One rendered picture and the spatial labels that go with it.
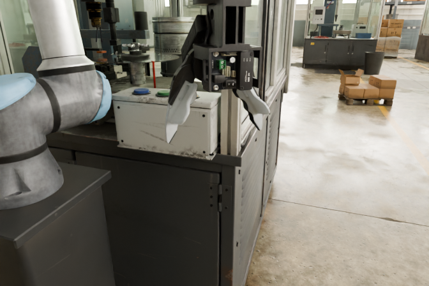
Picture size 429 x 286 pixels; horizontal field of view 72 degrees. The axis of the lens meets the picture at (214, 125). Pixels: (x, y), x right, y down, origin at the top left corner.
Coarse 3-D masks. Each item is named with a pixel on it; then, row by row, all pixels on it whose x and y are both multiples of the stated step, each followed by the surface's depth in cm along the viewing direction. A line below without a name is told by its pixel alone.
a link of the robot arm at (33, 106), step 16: (0, 80) 54; (16, 80) 53; (32, 80) 56; (0, 96) 51; (16, 96) 52; (32, 96) 55; (48, 96) 58; (0, 112) 51; (16, 112) 53; (32, 112) 55; (48, 112) 57; (0, 128) 52; (16, 128) 53; (32, 128) 56; (48, 128) 59; (0, 144) 53; (16, 144) 54; (32, 144) 56
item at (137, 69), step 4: (128, 64) 114; (132, 64) 112; (136, 64) 112; (140, 64) 113; (132, 68) 113; (136, 68) 112; (140, 68) 113; (144, 68) 115; (132, 72) 113; (136, 72) 113; (140, 72) 114; (144, 72) 115; (132, 76) 114; (136, 76) 113; (140, 76) 114; (144, 76) 116; (132, 80) 114; (136, 80) 114; (140, 80) 114; (144, 80) 116
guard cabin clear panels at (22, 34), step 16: (0, 0) 179; (16, 0) 189; (144, 0) 217; (160, 0) 214; (192, 0) 206; (256, 0) 90; (272, 0) 122; (16, 16) 190; (160, 16) 217; (192, 16) 210; (256, 16) 93; (272, 16) 126; (16, 32) 191; (32, 32) 201; (256, 32) 96; (272, 32) 131; (16, 48) 192; (16, 64) 193; (160, 64) 230; (256, 64) 102
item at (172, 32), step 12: (156, 24) 175; (168, 24) 171; (180, 24) 171; (156, 36) 178; (168, 36) 173; (180, 36) 173; (156, 48) 181; (168, 48) 175; (180, 48) 175; (180, 60) 181; (168, 72) 184
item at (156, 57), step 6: (156, 54) 124; (162, 54) 124; (168, 54) 124; (96, 60) 105; (102, 60) 105; (108, 60) 105; (114, 60) 105; (120, 60) 105; (126, 60) 105; (132, 60) 105; (138, 60) 105; (144, 60) 105; (150, 60) 105; (156, 60) 105; (162, 60) 105; (168, 60) 105
